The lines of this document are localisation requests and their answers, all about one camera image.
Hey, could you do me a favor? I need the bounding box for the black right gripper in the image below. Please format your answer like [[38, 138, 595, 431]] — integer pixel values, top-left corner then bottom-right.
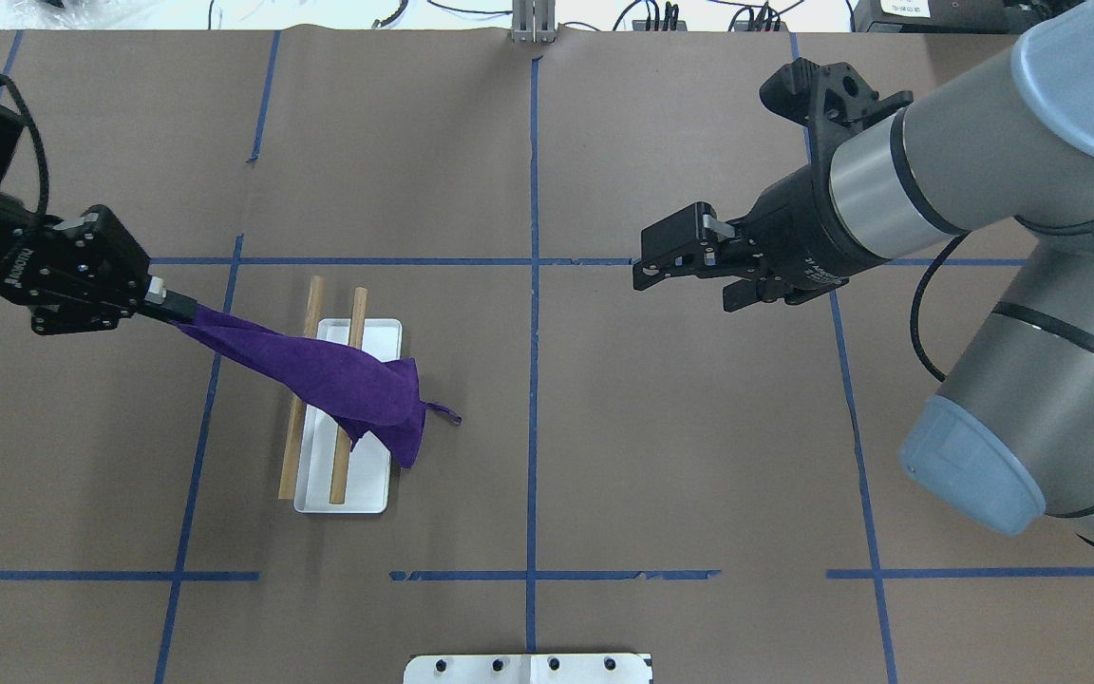
[[632, 165, 863, 313]]

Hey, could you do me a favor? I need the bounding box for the wooden rack rod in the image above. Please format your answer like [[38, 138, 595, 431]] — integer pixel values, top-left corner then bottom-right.
[[277, 275, 325, 501], [329, 286, 369, 505]]

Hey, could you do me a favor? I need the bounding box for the white towel rack base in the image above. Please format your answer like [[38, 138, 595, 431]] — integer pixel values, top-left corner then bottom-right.
[[292, 317, 403, 515]]

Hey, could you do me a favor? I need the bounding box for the purple towel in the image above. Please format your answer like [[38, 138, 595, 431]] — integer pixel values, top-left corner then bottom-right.
[[175, 306, 462, 468]]

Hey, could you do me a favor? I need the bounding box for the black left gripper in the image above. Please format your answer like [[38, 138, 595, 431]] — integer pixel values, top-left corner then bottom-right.
[[0, 192, 198, 336]]

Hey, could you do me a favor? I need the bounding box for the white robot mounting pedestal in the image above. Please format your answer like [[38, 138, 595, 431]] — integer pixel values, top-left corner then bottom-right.
[[403, 653, 654, 683]]

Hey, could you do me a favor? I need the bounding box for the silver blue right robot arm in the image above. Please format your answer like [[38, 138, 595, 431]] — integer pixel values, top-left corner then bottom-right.
[[632, 1, 1094, 550]]

